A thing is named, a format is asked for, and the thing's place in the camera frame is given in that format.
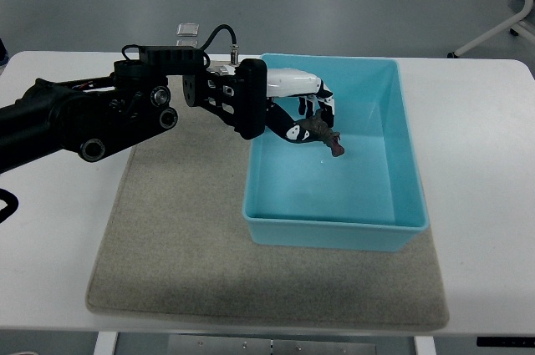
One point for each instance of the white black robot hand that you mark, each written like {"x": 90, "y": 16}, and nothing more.
{"x": 312, "y": 94}

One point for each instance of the brown toy hippo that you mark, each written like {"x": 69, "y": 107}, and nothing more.
{"x": 315, "y": 128}

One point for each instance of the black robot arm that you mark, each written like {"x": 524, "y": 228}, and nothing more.
{"x": 99, "y": 117}

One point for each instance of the blue plastic box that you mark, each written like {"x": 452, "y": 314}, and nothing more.
{"x": 370, "y": 198}

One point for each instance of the lower floor outlet plate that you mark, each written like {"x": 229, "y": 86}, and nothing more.
{"x": 187, "y": 42}

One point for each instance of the grey felt mat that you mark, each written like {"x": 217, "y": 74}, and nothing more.
{"x": 178, "y": 246}

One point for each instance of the white chair base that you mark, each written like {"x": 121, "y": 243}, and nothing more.
{"x": 516, "y": 23}

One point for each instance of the black table control panel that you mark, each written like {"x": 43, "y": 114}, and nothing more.
{"x": 511, "y": 342}

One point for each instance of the metal table frame bracket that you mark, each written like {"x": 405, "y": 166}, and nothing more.
{"x": 190, "y": 344}

